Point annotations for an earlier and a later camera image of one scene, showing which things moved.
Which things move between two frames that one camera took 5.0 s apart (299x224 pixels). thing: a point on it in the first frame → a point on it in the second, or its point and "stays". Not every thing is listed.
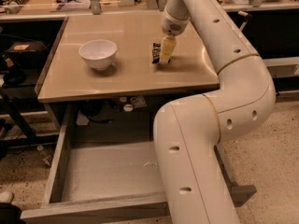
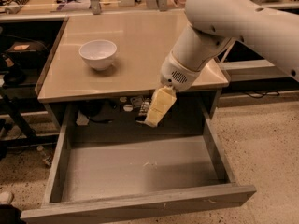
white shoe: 6,197 stays
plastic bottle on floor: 46,158 stays
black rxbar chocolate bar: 156,51 → 145,105
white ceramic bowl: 98,53 stays
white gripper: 173,26 → 177,73
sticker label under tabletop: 138,102 stays
